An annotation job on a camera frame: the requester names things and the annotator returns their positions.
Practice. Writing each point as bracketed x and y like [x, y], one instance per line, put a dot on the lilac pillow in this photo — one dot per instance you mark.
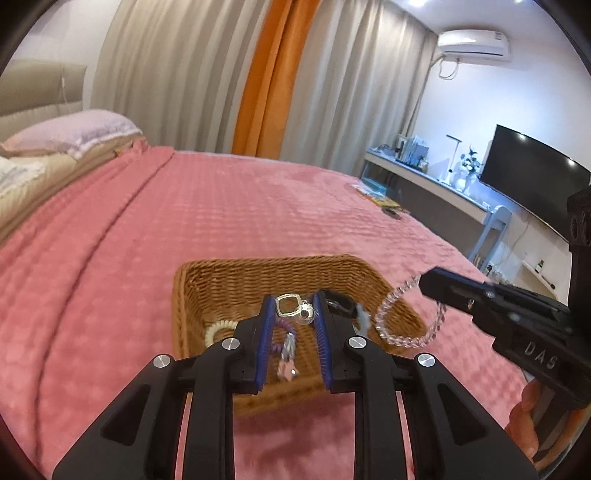
[69, 134]

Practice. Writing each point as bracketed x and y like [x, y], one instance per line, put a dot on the black flat television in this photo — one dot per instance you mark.
[521, 175]

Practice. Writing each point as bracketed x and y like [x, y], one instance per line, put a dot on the row of books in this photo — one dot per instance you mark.
[418, 150]

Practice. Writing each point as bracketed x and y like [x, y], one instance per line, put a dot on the black wristwatch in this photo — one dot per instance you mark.
[341, 304]

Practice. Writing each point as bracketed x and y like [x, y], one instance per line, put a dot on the beige padded headboard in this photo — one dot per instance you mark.
[37, 92]

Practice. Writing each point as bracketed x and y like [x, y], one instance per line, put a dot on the round ceiling light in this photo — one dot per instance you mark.
[418, 2]

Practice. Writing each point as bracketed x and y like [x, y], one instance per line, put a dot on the person's right hand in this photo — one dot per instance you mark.
[519, 424]

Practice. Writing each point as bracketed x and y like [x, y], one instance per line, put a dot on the books on bed corner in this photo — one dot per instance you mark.
[387, 203]

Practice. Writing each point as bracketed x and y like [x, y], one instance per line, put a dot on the white air conditioner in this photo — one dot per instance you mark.
[475, 44]

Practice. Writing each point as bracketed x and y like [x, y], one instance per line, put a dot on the brown wicker basket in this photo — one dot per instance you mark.
[221, 277]

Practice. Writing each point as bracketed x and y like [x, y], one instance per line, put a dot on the clear plastic packet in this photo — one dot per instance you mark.
[364, 189]

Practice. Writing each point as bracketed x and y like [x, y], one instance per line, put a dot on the white grey desk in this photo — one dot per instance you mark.
[415, 175]

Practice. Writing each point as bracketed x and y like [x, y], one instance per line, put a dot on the grey curtain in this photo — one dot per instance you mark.
[175, 74]
[360, 83]

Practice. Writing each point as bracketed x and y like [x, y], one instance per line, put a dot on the orange curtain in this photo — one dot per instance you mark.
[272, 83]

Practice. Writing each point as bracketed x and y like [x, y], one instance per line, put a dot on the white desk lamp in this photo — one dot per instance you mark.
[455, 138]

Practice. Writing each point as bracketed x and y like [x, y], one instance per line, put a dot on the white flower vase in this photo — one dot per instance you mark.
[468, 164]

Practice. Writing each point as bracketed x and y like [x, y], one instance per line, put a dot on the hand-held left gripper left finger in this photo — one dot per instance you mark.
[264, 341]

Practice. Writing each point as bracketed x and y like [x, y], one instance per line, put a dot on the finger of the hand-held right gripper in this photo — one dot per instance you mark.
[452, 288]

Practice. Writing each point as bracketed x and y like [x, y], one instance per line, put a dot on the white floral pillow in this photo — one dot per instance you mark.
[14, 173]

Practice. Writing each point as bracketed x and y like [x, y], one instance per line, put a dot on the pink fleece blanket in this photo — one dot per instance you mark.
[115, 254]

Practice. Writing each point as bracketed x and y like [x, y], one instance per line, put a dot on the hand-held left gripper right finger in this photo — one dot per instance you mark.
[323, 341]

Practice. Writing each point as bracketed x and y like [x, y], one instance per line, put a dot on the beige folded quilt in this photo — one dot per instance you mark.
[46, 180]

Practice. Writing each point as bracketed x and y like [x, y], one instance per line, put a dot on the pale blue chair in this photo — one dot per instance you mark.
[501, 217]

